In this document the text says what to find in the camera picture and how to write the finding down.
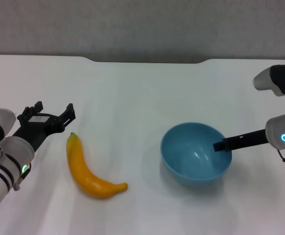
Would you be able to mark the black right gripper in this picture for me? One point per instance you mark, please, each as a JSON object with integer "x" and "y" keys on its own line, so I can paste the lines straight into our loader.
{"x": 249, "y": 140}

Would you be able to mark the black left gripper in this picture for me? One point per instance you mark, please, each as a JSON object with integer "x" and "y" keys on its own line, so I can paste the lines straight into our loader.
{"x": 38, "y": 124}

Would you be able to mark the blue bowl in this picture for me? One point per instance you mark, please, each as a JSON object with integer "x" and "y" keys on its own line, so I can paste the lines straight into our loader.
{"x": 189, "y": 156}

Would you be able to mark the yellow banana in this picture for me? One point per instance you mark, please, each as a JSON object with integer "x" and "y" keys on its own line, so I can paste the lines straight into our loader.
{"x": 83, "y": 171}

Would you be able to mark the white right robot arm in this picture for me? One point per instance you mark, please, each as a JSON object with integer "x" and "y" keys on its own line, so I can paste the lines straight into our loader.
{"x": 277, "y": 132}

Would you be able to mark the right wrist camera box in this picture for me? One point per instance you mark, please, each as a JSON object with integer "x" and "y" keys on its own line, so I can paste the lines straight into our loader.
{"x": 277, "y": 78}

